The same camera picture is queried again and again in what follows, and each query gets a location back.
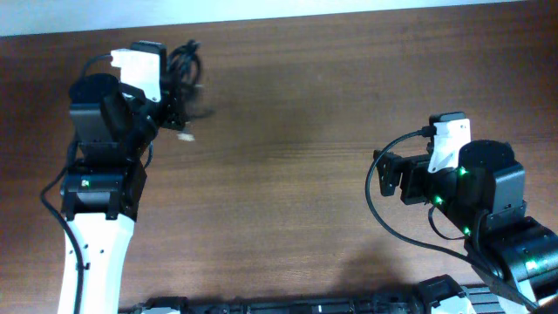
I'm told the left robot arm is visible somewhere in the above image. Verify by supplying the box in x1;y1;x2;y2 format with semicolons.
58;73;196;313

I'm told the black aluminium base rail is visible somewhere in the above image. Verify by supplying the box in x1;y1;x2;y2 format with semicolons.
119;273;507;314

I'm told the right camera cable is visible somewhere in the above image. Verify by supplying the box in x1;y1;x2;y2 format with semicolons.
364;126;540;311

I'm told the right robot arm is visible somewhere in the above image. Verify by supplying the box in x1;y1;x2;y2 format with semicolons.
369;140;557;312

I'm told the black USB cable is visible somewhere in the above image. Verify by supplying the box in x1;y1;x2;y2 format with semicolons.
167;38;215;143
172;43;206;123

